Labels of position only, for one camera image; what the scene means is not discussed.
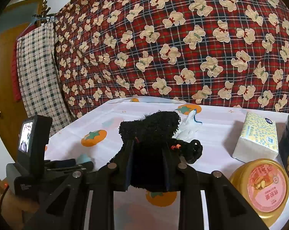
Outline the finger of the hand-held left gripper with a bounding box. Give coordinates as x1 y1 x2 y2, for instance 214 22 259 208
47 162 95 172
45 159 77 168

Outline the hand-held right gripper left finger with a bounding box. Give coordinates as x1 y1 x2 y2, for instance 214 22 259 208
27 138 138 230

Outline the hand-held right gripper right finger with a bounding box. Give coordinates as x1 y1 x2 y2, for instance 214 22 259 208
162 146 265 230

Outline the black fuzzy sock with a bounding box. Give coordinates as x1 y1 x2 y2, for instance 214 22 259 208
107 110 183 193

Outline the white glove with blue thread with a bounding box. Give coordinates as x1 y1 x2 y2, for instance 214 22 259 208
177 109 203 142

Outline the round metal tin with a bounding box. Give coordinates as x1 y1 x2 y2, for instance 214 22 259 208
278 111 289 194

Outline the person's left forearm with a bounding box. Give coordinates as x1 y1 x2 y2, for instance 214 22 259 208
1 189 42 218

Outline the light blue cloth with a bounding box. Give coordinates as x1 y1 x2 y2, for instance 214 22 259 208
76 153 92 164

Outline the checkered cloth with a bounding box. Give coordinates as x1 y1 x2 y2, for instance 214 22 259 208
16 24 73 137

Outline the red knit hanging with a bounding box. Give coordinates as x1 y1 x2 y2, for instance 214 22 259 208
12 39 22 101

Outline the wooden door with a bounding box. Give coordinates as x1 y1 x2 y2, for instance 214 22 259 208
0 0 46 180

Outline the yellow tissue pack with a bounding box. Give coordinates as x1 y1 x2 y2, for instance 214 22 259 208
232 111 279 162

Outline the gold can with pink lid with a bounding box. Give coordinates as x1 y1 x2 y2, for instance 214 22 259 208
229 158 289 228

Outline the red plaid bear blanket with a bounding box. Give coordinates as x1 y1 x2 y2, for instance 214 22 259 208
54 0 289 119

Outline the blue clothes hanger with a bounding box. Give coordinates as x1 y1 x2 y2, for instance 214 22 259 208
17 14 59 41

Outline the wooden coat rack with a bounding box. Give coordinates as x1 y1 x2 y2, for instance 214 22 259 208
40 0 51 27

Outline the black beaded hair tie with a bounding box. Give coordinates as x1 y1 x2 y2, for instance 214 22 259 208
170 139 203 164

